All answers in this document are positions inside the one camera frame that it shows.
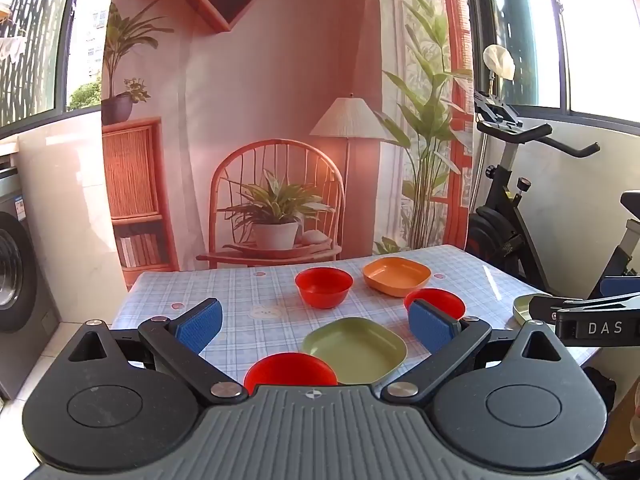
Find orange plate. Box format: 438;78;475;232
362;257;432;297

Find black exercise bike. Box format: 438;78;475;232
466;91;640;307

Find pale green plate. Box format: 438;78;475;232
512;293;552;332

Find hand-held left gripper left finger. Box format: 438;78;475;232
60;298;249;406

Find black bag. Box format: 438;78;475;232
581;366;619;415

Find white cloth on pole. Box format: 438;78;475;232
470;44;516;211

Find printed room backdrop cloth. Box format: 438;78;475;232
100;0;476;288

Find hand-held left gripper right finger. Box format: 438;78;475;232
380;298;576;408

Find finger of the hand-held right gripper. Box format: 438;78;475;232
528;294;640;348
599;276;640;298

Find grey washing machine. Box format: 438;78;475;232
0;162;62;402

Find blue plaid tablecloth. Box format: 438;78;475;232
110;245;601;397

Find red bowl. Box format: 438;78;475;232
404;288;467;322
243;352;339;397
295;267;354;310

